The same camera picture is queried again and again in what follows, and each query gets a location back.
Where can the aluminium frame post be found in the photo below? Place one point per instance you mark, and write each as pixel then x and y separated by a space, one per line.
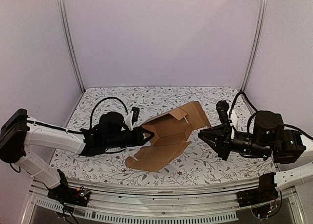
pixel 255 43
pixel 70 46

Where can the left aluminium frame post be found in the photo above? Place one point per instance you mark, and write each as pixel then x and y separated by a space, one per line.
pixel 70 46

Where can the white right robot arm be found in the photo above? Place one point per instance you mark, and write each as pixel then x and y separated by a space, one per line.
pixel 292 149

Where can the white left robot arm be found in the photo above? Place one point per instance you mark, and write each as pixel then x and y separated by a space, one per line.
pixel 21 133

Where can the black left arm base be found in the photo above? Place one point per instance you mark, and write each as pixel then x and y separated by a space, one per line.
pixel 65 194

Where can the right aluminium frame post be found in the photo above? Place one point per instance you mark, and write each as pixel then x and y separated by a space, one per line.
pixel 255 43

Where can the floral patterned table mat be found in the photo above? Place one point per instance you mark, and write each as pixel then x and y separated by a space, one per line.
pixel 185 161

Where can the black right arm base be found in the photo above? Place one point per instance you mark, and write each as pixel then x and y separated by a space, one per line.
pixel 262 199

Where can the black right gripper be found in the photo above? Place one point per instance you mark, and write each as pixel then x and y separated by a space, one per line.
pixel 226 142

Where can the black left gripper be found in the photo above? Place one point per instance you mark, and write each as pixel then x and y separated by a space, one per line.
pixel 138 139

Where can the brown cardboard box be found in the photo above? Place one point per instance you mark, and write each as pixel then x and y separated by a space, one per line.
pixel 172 130

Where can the aluminium front rail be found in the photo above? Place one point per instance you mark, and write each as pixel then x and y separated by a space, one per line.
pixel 199 204

